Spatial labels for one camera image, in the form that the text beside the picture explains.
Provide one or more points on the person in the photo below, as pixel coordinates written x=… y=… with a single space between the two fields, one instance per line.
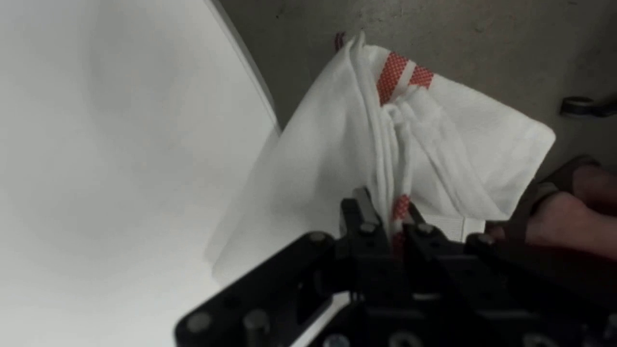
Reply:
x=569 y=221

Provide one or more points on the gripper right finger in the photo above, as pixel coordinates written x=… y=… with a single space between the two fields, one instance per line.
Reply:
x=482 y=274

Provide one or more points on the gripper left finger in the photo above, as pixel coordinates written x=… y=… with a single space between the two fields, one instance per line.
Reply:
x=270 y=289

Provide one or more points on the white cloth with red stripes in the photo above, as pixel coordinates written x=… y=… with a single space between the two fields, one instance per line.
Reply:
x=328 y=168

